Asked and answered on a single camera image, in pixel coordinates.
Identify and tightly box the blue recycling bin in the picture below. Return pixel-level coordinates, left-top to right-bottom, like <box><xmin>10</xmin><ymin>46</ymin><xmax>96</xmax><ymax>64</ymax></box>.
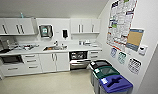
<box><xmin>92</xmin><ymin>66</ymin><xmax>121</xmax><ymax>94</ymax></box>

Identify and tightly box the bin with black lid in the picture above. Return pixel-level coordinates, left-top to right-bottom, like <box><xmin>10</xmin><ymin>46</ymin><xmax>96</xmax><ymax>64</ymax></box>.
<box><xmin>88</xmin><ymin>59</ymin><xmax>111</xmax><ymax>89</ymax></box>

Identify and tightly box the white three-door wall cabinet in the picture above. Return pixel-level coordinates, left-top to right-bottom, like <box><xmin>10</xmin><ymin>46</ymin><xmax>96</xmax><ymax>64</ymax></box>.
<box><xmin>69</xmin><ymin>16</ymin><xmax>102</xmax><ymax>35</ymax></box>

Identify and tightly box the small blue wall notice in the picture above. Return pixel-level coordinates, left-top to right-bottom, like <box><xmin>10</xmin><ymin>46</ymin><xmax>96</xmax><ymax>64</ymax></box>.
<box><xmin>109</xmin><ymin>47</ymin><xmax>118</xmax><ymax>59</ymax></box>

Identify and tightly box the wide white drawer unit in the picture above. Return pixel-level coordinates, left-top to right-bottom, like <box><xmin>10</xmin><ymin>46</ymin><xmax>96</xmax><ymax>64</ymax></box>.
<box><xmin>0</xmin><ymin>52</ymin><xmax>41</xmax><ymax>77</ymax></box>

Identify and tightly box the stainless steel dishwasher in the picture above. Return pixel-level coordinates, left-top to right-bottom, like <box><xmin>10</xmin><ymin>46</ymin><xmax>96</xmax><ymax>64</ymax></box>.
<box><xmin>68</xmin><ymin>49</ymin><xmax>93</xmax><ymax>71</ymax></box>

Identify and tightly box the white wall thermostat box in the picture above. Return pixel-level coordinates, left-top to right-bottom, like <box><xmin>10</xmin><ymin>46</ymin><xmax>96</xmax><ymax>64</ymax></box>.
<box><xmin>137</xmin><ymin>44</ymin><xmax>149</xmax><ymax>56</ymax></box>

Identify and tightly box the tan framed wall notice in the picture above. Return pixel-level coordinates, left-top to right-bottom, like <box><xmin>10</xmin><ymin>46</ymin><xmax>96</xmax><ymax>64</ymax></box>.
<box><xmin>125</xmin><ymin>27</ymin><xmax>145</xmax><ymax>53</ymax></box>

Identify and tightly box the blue spray bottle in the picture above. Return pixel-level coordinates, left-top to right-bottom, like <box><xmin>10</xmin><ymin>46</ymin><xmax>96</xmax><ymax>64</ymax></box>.
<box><xmin>19</xmin><ymin>12</ymin><xmax>26</xmax><ymax>20</ymax></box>

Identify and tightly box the steel paper towel dispenser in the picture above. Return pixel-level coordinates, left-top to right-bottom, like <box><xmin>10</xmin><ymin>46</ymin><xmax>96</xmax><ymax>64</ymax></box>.
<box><xmin>38</xmin><ymin>23</ymin><xmax>55</xmax><ymax>40</ymax></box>

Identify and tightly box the chrome sink faucet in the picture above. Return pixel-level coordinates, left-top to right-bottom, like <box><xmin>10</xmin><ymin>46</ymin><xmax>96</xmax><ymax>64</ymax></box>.
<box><xmin>53</xmin><ymin>40</ymin><xmax>60</xmax><ymax>47</ymax></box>

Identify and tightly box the black wall soap dispenser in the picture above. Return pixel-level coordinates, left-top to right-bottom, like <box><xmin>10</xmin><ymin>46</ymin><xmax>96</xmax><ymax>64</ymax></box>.
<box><xmin>61</xmin><ymin>28</ymin><xmax>69</xmax><ymax>40</ymax></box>

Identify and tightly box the stainless steel sink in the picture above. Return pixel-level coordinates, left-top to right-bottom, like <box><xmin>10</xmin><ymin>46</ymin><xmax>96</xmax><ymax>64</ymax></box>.
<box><xmin>42</xmin><ymin>45</ymin><xmax>69</xmax><ymax>52</ymax></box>

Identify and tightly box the small black-grid wall notice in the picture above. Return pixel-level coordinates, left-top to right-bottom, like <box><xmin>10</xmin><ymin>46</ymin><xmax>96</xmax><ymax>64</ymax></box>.
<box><xmin>127</xmin><ymin>57</ymin><xmax>143</xmax><ymax>75</ymax></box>

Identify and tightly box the small green wall notice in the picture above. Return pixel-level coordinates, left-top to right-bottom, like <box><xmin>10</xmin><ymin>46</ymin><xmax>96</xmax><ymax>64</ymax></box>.
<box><xmin>116</xmin><ymin>51</ymin><xmax>128</xmax><ymax>66</ymax></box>

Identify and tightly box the narrow white drawer unit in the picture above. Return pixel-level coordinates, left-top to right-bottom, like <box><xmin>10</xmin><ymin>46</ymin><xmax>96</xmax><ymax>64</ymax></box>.
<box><xmin>87</xmin><ymin>48</ymin><xmax>104</xmax><ymax>61</ymax></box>

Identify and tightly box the white under-sink cabinet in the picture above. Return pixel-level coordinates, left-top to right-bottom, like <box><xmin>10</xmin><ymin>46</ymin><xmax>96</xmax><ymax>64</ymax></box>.
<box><xmin>38</xmin><ymin>51</ymin><xmax>71</xmax><ymax>74</ymax></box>

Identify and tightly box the black built-in microwave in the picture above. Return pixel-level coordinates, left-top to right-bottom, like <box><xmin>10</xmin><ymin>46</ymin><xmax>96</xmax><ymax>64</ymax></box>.
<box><xmin>0</xmin><ymin>54</ymin><xmax>25</xmax><ymax>65</ymax></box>

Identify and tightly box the blue and white bottle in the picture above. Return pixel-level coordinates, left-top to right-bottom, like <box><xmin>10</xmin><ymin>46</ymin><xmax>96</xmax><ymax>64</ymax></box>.
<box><xmin>78</xmin><ymin>40</ymin><xmax>84</xmax><ymax>47</ymax></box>

